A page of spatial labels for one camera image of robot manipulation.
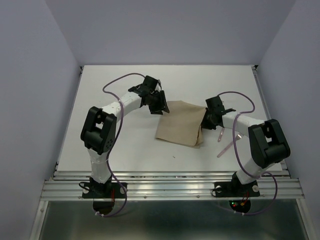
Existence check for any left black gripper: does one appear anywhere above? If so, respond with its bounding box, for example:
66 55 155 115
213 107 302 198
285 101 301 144
148 90 170 115

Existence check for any beige cloth napkin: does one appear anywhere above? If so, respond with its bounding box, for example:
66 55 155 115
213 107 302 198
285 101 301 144
155 100 206 148

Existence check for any pink handled fork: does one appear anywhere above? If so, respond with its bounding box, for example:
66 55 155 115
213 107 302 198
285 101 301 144
217 133 244 158

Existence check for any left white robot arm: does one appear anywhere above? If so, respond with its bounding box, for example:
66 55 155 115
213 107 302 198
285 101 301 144
80 73 170 197

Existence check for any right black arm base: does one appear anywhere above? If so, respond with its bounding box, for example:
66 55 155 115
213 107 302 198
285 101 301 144
211 173 260 198

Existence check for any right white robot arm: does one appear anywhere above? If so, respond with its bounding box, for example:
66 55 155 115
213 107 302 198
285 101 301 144
201 96 291 195

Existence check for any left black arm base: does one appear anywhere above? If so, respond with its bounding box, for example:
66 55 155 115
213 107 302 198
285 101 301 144
78 180 126 199

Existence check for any pink handled knife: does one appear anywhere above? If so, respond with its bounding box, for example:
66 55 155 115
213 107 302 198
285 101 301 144
217 127 225 143

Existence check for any aluminium front rail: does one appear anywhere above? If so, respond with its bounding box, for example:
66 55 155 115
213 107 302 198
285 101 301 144
30 170 316 240

